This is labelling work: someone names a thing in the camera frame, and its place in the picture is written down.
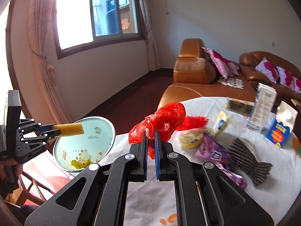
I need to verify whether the red plastic bag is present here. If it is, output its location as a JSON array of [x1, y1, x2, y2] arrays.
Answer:
[[128, 102, 186, 159]]

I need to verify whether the checkered cushion mat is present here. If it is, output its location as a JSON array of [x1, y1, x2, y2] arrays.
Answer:
[[218, 76, 244, 89]]

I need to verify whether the yellow clear plastic wrapper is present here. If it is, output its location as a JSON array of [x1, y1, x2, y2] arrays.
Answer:
[[178, 128, 208, 148]]

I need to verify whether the dark seaweed snack pack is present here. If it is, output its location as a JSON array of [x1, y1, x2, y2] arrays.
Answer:
[[225, 97, 254, 116]]

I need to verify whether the tall white milk carton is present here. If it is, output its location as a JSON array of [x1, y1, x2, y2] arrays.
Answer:
[[247, 83, 277, 133]]

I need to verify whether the light green enamel basin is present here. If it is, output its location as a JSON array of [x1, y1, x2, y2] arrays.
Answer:
[[52, 116, 116, 173]]

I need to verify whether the pink floral pillow right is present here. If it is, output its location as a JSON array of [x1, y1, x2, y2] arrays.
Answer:
[[293, 77, 301, 94]]

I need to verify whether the person's left hand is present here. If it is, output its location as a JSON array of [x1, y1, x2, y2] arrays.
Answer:
[[0, 158, 23, 183]]

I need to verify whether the yellow sponge block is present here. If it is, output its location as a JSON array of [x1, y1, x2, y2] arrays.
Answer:
[[51, 122, 84, 137]]

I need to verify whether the brown leather back sofa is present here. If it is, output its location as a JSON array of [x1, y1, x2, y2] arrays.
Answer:
[[239, 51, 300, 105]]

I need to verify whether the white orange-print tablecloth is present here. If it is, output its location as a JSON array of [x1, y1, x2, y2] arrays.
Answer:
[[97, 96, 301, 226]]

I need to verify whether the blue LOOK yogurt carton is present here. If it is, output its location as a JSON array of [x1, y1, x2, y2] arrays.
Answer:
[[265, 100, 299, 149]]

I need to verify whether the pink floral pillow on chaise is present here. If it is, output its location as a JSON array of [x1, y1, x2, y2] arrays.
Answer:
[[203, 47, 239, 80]]

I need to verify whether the window with dark frame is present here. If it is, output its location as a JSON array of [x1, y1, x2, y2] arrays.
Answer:
[[53, 0, 144, 59]]

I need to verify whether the purple snack bag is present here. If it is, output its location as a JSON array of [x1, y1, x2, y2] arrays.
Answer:
[[195, 132, 247, 190]]

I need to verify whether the pink floral pillow left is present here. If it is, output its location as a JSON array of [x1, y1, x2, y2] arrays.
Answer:
[[255, 57, 280, 83]]

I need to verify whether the pink curtain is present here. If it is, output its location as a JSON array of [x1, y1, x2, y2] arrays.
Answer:
[[28, 0, 71, 124]]

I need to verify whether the pink floral pillow middle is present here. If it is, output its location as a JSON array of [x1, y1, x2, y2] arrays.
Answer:
[[277, 66, 295, 90]]

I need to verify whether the small white yellow packet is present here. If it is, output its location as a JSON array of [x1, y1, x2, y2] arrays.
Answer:
[[211, 111, 233, 137]]

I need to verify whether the black foam net wrapper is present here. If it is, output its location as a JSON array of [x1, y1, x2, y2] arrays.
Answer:
[[228, 138, 272, 187]]

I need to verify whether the brown leather chaise sofa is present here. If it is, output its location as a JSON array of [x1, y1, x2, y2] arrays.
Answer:
[[158, 38, 256, 108]]

